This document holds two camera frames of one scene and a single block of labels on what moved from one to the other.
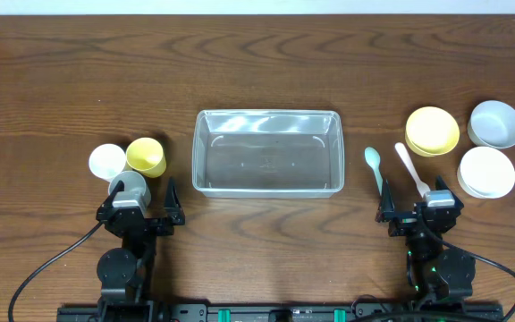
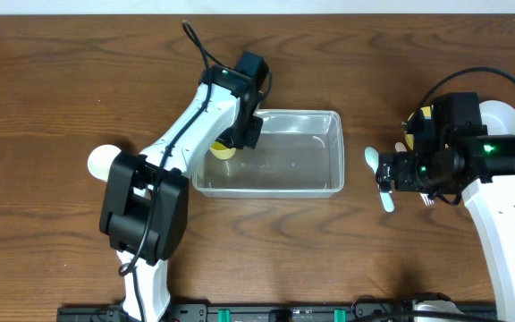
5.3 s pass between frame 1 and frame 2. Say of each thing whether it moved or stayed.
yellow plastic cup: moved
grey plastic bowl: stayed
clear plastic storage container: stayed
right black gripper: moved
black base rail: stayed
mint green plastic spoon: stayed
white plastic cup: stayed
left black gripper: moved
